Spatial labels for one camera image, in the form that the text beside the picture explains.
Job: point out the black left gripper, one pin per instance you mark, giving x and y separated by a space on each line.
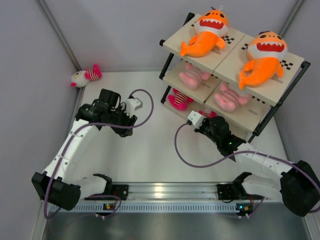
128 121

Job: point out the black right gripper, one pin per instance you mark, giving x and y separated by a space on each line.
200 129

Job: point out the white plush glasses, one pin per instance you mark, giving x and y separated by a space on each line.
179 100
209 115

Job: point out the pink striped plush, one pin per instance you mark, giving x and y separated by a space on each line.
229 96
193 76

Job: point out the orange shark plush front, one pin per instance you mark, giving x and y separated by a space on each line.
266 52

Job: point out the orange shark plush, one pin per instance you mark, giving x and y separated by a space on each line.
266 52
210 30

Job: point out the orange shark plush back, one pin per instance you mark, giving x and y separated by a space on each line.
210 30

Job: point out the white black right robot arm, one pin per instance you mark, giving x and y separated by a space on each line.
295 184

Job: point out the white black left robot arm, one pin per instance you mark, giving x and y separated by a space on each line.
56 184

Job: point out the beige three-tier shelf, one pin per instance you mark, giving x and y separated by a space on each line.
224 65

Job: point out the white plush corner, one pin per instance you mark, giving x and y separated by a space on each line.
81 78

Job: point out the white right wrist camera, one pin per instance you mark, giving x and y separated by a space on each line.
195 118

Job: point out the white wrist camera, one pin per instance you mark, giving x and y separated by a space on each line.
132 104
195 118

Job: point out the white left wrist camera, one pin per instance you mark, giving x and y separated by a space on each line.
132 104

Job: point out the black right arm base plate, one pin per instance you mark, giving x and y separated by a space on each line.
231 192

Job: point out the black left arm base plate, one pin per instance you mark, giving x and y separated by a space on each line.
119 190

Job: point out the aluminium mounting rail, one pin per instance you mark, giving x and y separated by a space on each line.
147 191

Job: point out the grey slotted cable duct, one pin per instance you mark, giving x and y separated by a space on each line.
153 207

